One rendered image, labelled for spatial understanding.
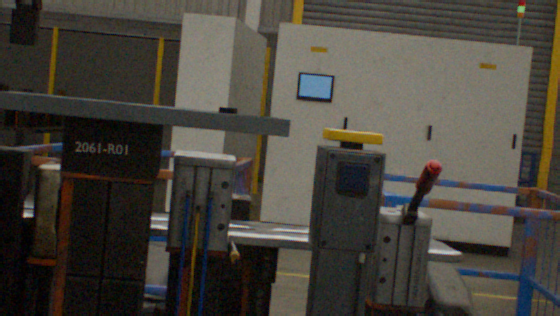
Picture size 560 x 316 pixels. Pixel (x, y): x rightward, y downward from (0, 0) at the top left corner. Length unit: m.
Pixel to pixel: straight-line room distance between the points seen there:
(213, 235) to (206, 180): 0.07
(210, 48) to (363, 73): 1.47
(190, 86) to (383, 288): 8.00
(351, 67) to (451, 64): 0.94
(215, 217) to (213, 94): 7.95
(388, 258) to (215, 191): 0.23
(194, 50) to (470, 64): 2.61
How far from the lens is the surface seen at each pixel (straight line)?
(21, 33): 1.13
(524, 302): 4.33
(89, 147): 1.02
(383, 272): 1.22
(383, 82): 9.11
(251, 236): 1.31
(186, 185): 1.18
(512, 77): 9.27
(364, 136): 1.04
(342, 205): 1.03
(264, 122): 0.99
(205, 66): 9.15
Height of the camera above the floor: 1.18
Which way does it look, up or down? 3 degrees down
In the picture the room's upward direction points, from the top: 6 degrees clockwise
